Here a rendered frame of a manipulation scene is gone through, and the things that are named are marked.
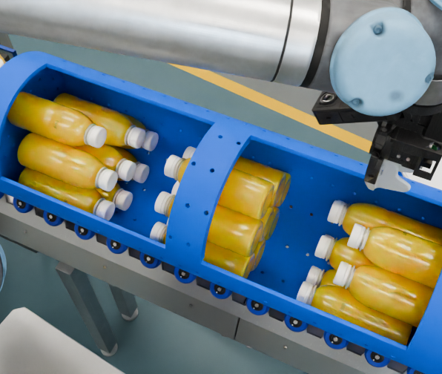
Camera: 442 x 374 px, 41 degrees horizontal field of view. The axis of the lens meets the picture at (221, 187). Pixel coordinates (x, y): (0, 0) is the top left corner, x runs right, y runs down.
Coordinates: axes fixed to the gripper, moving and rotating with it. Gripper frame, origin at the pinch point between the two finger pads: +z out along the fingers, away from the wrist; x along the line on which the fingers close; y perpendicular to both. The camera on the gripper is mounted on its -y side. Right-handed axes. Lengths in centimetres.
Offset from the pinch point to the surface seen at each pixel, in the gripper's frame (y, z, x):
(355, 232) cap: 0.5, 12.8, -1.0
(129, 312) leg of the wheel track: -62, 120, 4
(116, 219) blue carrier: -44, 32, -6
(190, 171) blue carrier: -26.2, 6.5, -5.1
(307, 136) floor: -36, 130, 109
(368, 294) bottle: 5.6, 17.4, -7.9
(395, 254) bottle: 7.3, 12.3, -2.5
